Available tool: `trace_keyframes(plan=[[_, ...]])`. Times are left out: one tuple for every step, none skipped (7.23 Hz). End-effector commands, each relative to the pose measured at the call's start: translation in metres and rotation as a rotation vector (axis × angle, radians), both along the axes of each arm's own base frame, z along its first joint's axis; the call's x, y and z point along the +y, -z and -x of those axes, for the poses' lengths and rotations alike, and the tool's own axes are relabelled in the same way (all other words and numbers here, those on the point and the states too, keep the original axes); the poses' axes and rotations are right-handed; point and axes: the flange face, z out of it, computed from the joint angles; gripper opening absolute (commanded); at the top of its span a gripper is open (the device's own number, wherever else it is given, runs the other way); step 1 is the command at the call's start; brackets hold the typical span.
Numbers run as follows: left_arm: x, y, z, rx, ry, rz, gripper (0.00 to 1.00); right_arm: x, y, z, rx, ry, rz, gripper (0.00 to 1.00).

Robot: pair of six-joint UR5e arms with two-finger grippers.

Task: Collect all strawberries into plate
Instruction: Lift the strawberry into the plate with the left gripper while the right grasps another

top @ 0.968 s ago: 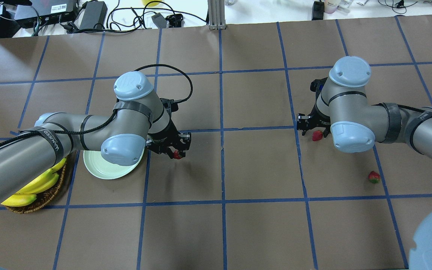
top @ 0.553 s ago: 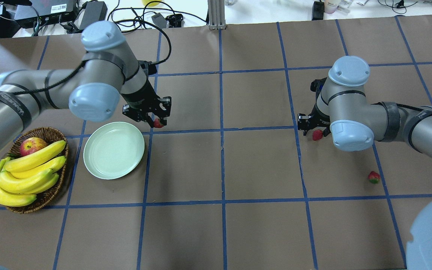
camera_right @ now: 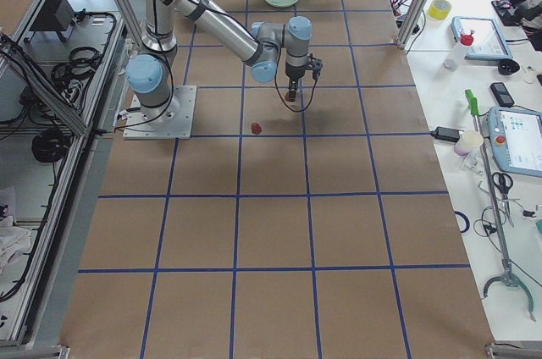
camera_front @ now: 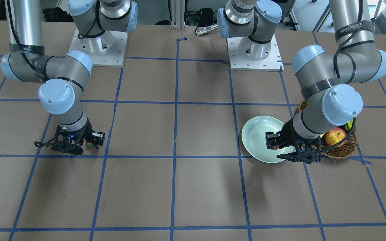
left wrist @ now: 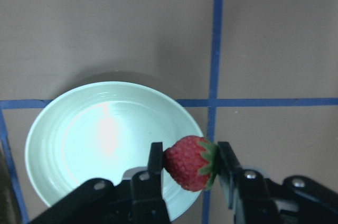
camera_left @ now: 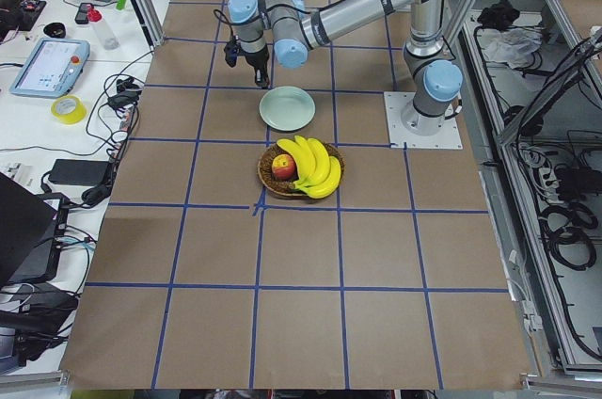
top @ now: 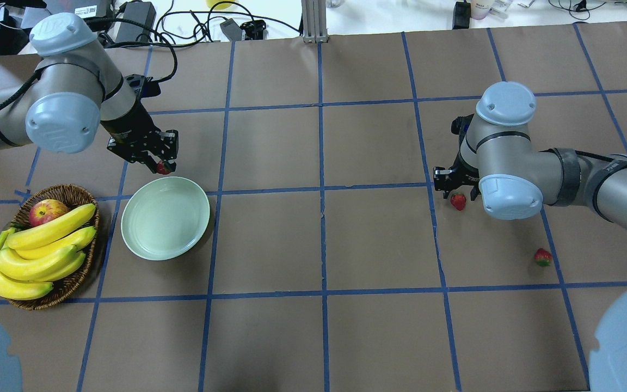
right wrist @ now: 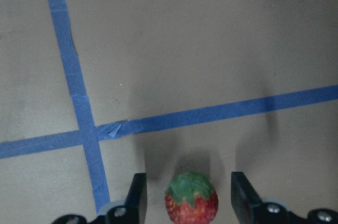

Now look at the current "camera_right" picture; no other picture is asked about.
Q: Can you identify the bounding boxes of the yellow tape roll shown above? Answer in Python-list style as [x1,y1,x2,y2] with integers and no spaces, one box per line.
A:
[427,0,452,20]

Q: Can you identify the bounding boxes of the clear bottle red cap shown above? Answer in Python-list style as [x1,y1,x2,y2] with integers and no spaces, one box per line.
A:
[443,30,474,71]

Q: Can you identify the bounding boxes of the far teach pendant tablet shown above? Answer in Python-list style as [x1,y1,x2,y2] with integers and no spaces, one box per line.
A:
[451,16,513,61]

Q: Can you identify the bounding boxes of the black power adapter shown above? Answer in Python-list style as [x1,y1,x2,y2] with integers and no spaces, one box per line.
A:
[429,126,461,143]

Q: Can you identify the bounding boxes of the white paper cup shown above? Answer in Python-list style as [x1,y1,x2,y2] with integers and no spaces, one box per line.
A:
[453,130,484,156]

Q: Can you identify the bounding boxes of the teach pendant tablet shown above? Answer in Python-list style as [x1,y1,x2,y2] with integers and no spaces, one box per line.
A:
[451,16,513,61]
[486,107,541,177]

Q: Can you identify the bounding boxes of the near teach pendant tablet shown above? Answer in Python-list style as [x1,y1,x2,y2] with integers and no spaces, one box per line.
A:
[486,107,541,177]

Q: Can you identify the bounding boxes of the black handled scissors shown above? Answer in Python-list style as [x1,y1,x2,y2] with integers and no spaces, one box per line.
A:
[491,172,514,227]

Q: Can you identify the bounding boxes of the blue tape roll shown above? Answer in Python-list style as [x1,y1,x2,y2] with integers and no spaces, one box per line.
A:
[454,211,471,234]

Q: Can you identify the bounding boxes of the long reach grabber tool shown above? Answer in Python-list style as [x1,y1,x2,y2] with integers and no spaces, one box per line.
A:
[463,88,535,321]

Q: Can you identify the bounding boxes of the black round cap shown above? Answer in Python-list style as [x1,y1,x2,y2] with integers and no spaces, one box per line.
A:
[497,58,520,76]

